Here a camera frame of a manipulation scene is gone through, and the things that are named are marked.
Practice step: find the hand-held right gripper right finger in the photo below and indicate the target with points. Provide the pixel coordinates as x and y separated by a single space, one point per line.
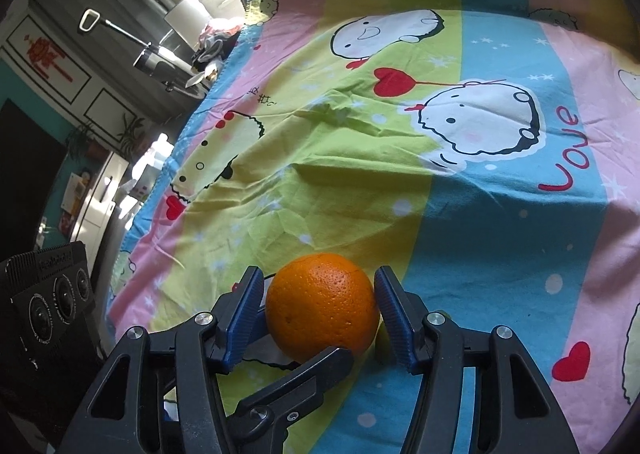
392 324

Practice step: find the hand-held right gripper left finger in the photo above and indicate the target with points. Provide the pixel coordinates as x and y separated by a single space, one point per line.
245 314

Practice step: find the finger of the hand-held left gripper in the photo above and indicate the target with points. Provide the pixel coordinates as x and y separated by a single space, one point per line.
300 386

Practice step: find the orange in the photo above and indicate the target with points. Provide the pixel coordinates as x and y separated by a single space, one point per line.
320 304

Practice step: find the small paper poster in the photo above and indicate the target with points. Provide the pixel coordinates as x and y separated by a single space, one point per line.
75 194

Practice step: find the white cabinet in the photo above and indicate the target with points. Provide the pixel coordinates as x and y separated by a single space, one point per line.
100 194

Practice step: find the black screen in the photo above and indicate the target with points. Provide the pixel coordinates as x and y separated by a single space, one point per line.
25 174

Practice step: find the cartoon printed blanket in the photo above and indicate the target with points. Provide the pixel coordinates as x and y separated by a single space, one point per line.
350 159

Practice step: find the potted plant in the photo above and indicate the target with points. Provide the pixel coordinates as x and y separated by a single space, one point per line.
131 134
80 139

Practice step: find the dark clothes pile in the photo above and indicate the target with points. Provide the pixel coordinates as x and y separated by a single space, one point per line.
215 46

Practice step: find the stick vacuum cleaner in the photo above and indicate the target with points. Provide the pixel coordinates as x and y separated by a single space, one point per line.
147 59

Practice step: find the white board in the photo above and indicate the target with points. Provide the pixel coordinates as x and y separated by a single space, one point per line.
185 14

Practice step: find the framed pale wall picture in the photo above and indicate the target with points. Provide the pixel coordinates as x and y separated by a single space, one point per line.
107 109

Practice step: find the framed red wall art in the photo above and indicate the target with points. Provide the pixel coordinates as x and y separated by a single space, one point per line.
45 54

